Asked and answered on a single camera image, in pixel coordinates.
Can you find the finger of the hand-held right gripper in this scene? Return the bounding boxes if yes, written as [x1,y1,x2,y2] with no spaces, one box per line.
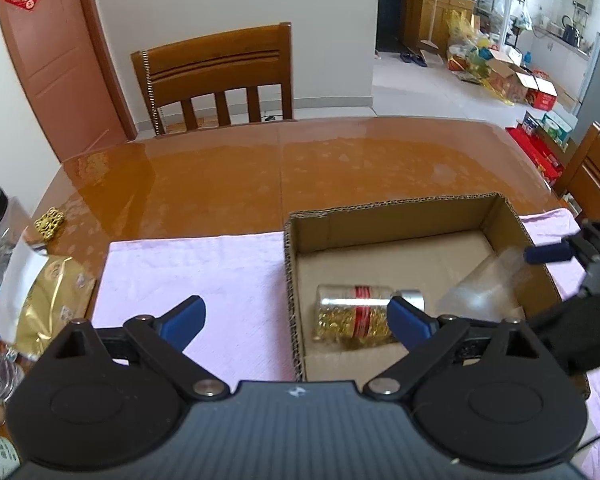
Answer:
[524,219,600,266]
[527,294,600,377]

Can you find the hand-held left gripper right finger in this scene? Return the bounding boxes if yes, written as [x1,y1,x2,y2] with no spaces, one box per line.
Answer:
[364,297,541,400]

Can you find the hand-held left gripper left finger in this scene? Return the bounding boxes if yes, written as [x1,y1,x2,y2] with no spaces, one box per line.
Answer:
[55,296,229,401]

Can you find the clear plastic jar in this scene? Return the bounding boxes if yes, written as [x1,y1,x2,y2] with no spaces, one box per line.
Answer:
[437,247,536,322]

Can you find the cardboard box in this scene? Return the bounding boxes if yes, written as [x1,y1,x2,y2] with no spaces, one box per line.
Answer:
[283,191,592,401]

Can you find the pink cloth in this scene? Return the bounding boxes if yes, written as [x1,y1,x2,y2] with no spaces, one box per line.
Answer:
[89,207,600,480]

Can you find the clear bottle with gold contents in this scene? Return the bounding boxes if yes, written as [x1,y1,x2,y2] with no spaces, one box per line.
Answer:
[312,284,426,347]

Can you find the wooden chair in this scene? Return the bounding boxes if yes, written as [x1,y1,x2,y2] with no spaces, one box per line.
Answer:
[552,122,600,221]
[131,22,298,138]

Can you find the red gift boxes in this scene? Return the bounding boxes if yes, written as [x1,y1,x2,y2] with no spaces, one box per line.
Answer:
[505,125,566,183]

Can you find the green and white boxes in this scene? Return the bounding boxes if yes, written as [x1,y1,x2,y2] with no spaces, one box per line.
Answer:
[522,110,573,148]

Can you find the gold foil bag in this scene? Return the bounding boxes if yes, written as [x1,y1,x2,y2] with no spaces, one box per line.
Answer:
[17,255,97,361]

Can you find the red cardboard carton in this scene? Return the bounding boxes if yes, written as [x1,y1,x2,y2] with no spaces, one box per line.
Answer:
[525,76,558,111]

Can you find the small gold ornament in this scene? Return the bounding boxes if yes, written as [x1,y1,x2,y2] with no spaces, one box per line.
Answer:
[34,207,66,241]

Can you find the brown cardboard carton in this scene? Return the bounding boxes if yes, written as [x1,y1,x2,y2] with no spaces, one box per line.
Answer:
[487,50,541,103]

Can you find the white kitchen counter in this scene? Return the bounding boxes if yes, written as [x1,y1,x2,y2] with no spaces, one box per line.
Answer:
[532,25,593,106]

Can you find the pile of colourful packages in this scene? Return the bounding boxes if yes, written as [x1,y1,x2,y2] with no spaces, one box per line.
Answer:
[447,35,496,86]

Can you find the white plastic bag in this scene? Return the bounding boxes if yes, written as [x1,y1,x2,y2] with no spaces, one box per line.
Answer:
[512,2,533,33]

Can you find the white broom with dustpan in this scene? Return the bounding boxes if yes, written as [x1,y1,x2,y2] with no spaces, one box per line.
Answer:
[420,0,443,53]

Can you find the yellow plastic bag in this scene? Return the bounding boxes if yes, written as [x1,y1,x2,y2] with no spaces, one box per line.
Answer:
[446,9,476,46]

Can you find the wooden cabinet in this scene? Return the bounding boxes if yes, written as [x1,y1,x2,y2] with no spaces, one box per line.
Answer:
[402,0,477,58]

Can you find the brown wooden door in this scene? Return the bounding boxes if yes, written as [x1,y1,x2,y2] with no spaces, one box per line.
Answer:
[0,0,137,163]

